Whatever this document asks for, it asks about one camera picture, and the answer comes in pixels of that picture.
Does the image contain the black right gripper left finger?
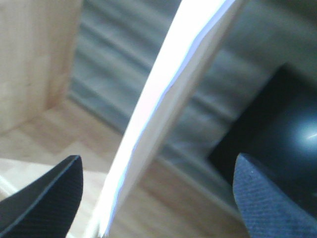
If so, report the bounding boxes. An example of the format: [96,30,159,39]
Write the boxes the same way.
[0,155,82,238]

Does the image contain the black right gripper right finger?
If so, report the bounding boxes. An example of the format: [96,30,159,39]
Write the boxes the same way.
[233,153,317,238]

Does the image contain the white paper sheet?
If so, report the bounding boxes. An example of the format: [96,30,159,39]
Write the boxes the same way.
[85,0,245,238]

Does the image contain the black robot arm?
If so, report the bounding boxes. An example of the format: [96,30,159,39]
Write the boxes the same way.
[0,65,317,238]

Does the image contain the wooden shelf unit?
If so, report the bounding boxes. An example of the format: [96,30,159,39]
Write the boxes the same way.
[0,0,238,238]

